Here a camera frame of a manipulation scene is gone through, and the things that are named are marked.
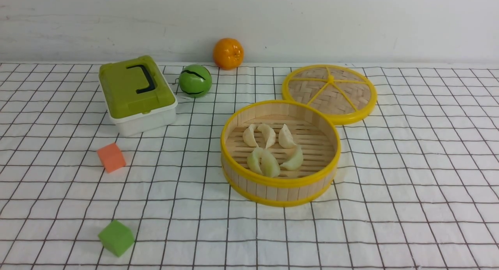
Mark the white dumpling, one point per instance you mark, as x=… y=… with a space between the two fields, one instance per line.
x=268 y=134
x=249 y=136
x=285 y=138

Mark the pale green dumpling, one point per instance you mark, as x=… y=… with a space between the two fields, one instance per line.
x=295 y=161
x=253 y=160
x=269 y=165

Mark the bamboo steamer tray yellow rim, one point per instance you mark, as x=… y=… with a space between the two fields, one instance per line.
x=312 y=130

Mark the woven bamboo steamer lid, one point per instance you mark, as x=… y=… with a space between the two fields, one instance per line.
x=345 y=96

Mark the green toy watermelon ball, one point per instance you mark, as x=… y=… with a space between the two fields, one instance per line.
x=195 y=80

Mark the orange toy fruit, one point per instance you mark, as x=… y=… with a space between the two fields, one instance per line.
x=228 y=53

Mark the green lid white box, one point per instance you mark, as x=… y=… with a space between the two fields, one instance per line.
x=137 y=96

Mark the orange foam cube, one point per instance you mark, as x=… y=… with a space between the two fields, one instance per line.
x=111 y=157

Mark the green foam cube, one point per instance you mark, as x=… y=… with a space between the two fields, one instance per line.
x=117 y=238

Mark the white black grid tablecloth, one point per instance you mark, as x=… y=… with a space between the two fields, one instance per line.
x=416 y=188

